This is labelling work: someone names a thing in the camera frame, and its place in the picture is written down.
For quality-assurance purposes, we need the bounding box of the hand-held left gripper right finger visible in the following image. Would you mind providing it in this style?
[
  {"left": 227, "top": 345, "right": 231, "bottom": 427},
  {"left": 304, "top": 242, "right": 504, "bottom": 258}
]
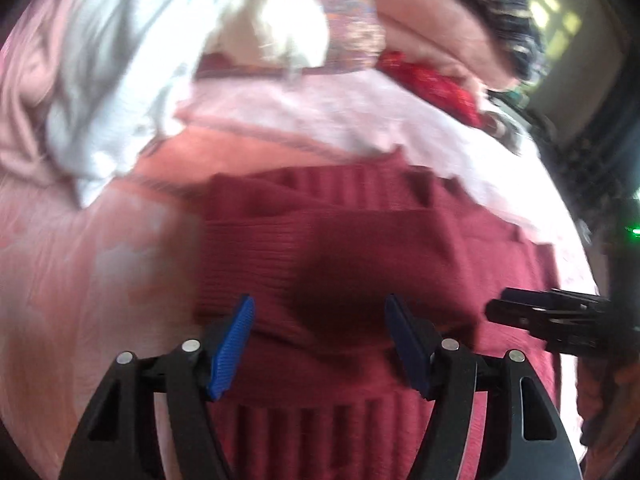
[{"left": 384, "top": 294, "right": 583, "bottom": 480}]

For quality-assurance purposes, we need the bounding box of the pink printed blanket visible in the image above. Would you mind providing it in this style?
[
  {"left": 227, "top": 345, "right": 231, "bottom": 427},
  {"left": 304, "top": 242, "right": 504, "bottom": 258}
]
[{"left": 0, "top": 60, "right": 591, "bottom": 480}]

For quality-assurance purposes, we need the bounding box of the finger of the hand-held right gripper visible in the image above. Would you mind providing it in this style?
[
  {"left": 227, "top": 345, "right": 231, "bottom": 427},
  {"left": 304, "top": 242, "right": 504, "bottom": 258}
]
[
  {"left": 501, "top": 287, "right": 612, "bottom": 311},
  {"left": 484, "top": 299, "right": 615, "bottom": 357}
]

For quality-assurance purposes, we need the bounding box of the white cloth garment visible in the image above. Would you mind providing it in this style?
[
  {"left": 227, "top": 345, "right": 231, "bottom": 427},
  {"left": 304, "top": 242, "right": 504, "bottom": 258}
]
[{"left": 45, "top": 0, "right": 333, "bottom": 208}]

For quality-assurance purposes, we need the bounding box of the maroon knit sweater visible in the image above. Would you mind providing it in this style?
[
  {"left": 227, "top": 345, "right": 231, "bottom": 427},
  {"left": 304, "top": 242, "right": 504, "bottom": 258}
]
[{"left": 192, "top": 147, "right": 563, "bottom": 480}]

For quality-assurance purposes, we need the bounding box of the pale pink garment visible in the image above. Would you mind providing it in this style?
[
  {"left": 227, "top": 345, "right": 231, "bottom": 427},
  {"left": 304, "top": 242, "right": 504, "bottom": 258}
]
[{"left": 0, "top": 0, "right": 101, "bottom": 186}]

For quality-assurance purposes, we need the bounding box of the red patterned cloth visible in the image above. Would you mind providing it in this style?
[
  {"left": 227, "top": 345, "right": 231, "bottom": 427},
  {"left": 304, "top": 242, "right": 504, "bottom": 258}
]
[{"left": 375, "top": 50, "right": 486, "bottom": 128}]

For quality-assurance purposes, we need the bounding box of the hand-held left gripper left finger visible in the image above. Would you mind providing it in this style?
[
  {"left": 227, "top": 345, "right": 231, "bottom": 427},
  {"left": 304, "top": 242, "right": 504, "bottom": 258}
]
[{"left": 59, "top": 294, "right": 257, "bottom": 480}]

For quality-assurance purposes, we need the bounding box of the floral patterned cloth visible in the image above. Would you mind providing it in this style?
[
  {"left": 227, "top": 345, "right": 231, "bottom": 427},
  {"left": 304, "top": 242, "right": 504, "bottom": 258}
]
[{"left": 320, "top": 0, "right": 388, "bottom": 71}]

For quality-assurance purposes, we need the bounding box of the dark plaid cloth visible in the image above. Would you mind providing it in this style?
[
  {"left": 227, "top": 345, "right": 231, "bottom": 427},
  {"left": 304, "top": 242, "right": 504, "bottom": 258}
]
[{"left": 410, "top": 0, "right": 546, "bottom": 81}]

